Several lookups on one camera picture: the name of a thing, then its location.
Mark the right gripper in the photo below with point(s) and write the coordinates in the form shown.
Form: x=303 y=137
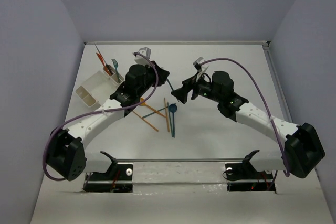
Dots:
x=181 y=93

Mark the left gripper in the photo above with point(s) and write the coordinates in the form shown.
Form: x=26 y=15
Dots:
x=160 y=74

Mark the teal fork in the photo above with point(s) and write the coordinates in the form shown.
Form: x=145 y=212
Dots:
x=115 y=64
x=170 y=84

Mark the blue plastic spoon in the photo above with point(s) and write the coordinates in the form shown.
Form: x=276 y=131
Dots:
x=173 y=110

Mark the orange plastic spoon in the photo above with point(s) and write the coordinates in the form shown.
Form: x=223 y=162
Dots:
x=143 y=103

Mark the orange plastic knife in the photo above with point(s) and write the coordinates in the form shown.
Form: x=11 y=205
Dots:
x=105 y=67

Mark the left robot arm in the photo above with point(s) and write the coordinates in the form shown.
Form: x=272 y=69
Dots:
x=65 y=151

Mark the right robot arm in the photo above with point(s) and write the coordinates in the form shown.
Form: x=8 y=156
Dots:
x=301 y=149

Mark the orange chopstick middle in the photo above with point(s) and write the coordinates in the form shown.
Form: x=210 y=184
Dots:
x=166 y=115

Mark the orange chopstick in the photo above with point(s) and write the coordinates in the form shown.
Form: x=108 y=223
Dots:
x=144 y=120
x=166 y=115

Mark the teal chopstick crossing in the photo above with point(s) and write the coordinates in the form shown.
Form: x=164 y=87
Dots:
x=152 y=113

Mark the orange chopstick left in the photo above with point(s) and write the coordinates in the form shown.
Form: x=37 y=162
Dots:
x=144 y=120

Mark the white utensil caddy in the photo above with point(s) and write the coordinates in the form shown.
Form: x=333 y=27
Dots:
x=94 y=91

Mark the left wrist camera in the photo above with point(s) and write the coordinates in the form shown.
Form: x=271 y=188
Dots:
x=142 y=56

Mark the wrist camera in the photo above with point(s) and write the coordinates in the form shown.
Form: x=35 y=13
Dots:
x=142 y=56
x=201 y=67

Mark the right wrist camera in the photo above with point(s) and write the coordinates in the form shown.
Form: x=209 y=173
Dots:
x=201 y=67

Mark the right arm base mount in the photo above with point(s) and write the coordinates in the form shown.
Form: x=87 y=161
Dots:
x=243 y=177

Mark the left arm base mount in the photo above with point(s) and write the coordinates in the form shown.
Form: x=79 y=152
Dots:
x=117 y=178

